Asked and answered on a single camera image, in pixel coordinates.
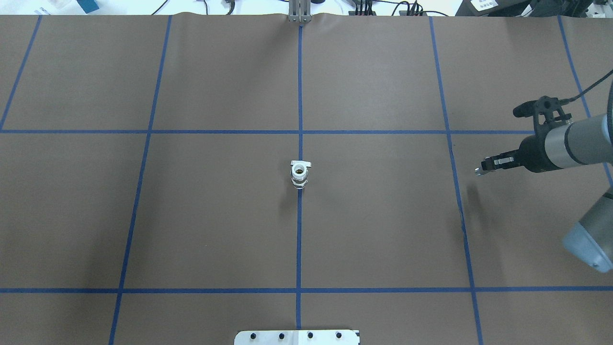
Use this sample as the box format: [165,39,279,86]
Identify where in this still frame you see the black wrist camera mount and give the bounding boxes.
[512,96,573,138]

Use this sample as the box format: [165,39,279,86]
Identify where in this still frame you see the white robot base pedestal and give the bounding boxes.
[234,329,361,345]

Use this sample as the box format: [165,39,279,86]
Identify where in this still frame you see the dark equipment at corner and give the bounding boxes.
[455,0,613,18]

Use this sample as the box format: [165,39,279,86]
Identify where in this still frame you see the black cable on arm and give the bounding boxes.
[560,69,613,120]

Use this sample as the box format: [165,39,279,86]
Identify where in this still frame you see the white PPR valve fitting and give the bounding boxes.
[290,160,312,190]

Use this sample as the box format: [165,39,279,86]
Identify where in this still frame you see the black cables behind table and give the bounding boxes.
[347,0,451,17]

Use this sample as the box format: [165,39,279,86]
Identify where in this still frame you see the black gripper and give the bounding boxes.
[475,136,548,175]

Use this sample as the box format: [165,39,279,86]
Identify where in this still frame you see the teal box at table edge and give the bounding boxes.
[76,0,100,14]

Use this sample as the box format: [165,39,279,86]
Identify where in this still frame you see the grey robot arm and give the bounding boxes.
[475,95,613,273]

